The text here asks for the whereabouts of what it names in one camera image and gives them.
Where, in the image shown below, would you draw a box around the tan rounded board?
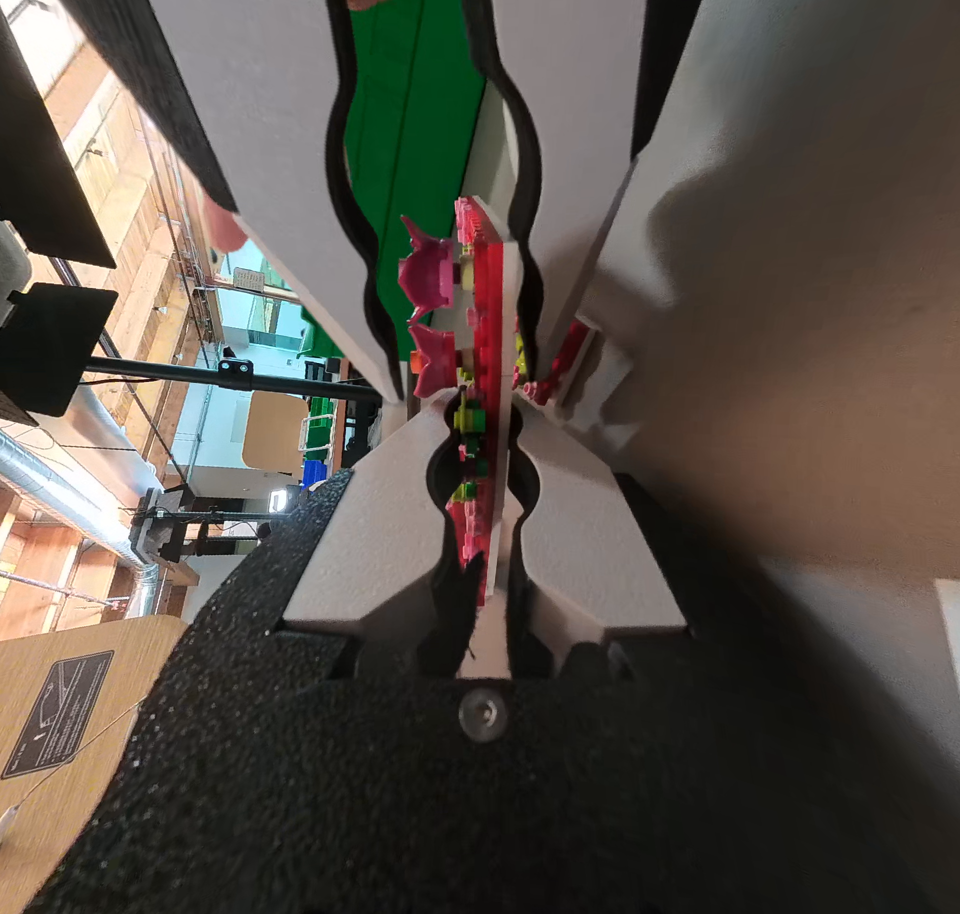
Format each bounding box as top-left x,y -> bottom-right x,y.
243,390 -> 310,473

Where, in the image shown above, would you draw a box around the green storage bins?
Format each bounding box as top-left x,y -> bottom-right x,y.
303,396 -> 339,454

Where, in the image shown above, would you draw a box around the magenta lego rose pink centre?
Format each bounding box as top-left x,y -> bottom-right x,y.
397,215 -> 460,314

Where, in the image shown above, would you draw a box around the black clamp stand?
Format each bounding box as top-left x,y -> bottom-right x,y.
131,482 -> 271,566

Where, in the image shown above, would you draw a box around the red arched lego assembly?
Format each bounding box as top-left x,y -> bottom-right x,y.
446,195 -> 526,608

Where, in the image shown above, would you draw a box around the magenta lego rose orange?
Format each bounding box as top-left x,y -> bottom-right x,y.
408,321 -> 460,399

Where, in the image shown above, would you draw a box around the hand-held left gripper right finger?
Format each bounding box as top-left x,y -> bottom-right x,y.
507,402 -> 690,679

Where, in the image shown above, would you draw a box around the green panel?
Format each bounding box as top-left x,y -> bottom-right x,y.
300,0 -> 489,394

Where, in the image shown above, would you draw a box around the black tripod pole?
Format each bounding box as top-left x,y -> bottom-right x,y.
86,357 -> 384,407

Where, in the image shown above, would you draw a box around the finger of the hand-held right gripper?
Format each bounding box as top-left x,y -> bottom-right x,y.
457,0 -> 654,381
127,0 -> 410,404

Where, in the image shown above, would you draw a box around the silver ventilation duct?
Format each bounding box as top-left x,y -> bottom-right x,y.
0,385 -> 162,619

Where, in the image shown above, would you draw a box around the black flat plate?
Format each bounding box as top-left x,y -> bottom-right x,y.
0,284 -> 120,419

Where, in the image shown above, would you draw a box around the wooden board with black label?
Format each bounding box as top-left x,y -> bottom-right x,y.
0,614 -> 189,914

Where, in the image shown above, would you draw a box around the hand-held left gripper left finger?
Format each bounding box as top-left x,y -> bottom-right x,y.
281,391 -> 485,679

